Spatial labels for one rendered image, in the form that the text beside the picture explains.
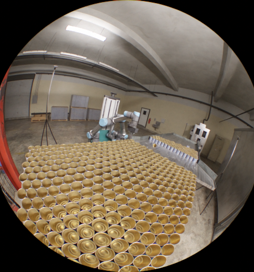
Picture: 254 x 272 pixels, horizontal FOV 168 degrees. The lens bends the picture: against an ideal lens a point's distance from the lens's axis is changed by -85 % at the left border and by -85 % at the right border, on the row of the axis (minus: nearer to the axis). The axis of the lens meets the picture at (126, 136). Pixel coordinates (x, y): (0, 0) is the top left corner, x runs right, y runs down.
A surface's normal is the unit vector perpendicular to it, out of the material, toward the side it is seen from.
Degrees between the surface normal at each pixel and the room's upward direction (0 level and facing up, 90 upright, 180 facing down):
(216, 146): 90
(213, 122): 90
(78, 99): 90
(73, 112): 89
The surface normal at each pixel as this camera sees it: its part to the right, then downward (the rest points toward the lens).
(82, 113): 0.68, 0.36
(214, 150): -0.70, 0.06
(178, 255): 0.22, -0.93
